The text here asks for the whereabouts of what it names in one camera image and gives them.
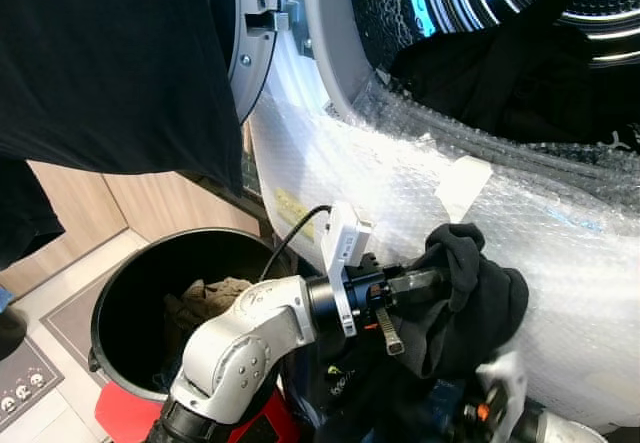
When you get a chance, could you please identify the large black hanging garment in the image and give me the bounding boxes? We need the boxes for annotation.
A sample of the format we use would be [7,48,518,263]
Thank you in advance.
[0,0,247,196]

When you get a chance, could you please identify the brown crumpled cloth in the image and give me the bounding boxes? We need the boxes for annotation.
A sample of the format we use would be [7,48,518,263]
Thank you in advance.
[163,277,253,336]

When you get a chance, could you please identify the black soft garment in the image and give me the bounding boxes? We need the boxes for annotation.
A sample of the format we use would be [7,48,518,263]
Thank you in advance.
[300,223,531,443]

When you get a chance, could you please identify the grey round washer door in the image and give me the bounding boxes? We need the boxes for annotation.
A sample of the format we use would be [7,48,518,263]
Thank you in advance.
[205,0,289,126]

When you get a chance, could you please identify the light wooden cabinet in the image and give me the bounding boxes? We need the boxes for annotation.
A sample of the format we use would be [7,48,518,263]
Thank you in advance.
[20,158,263,296]

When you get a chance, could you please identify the small black hanging cloth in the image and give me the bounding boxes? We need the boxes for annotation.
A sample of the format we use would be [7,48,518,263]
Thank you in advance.
[0,157,67,270]

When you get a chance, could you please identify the black round bucket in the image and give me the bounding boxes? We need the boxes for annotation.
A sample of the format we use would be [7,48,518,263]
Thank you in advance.
[89,227,303,404]

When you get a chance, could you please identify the bubble-wrapped white washing machine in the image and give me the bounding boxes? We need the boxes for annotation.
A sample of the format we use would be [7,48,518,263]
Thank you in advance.
[245,0,640,434]

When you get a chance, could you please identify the white tape patch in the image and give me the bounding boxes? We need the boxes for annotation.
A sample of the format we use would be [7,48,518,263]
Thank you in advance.
[434,156,494,225]

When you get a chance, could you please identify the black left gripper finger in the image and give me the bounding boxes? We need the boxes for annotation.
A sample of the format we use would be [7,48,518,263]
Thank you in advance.
[391,266,453,310]

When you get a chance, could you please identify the grey panel with knobs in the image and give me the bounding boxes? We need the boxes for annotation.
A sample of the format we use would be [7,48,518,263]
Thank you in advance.
[0,363,63,430]

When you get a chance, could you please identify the yellow sticker label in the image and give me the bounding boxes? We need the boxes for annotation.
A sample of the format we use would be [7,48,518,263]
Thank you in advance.
[271,187,317,241]

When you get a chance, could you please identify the grey floor mat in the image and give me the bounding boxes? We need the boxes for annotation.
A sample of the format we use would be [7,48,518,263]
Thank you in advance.
[38,271,133,366]

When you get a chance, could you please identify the red plastic stool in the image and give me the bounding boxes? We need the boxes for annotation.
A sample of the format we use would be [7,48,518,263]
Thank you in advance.
[94,383,303,443]

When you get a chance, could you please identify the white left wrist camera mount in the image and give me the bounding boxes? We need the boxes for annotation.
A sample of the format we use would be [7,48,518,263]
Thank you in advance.
[320,201,377,337]

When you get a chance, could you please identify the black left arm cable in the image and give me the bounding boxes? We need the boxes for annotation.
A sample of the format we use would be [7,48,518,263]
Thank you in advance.
[257,204,334,285]

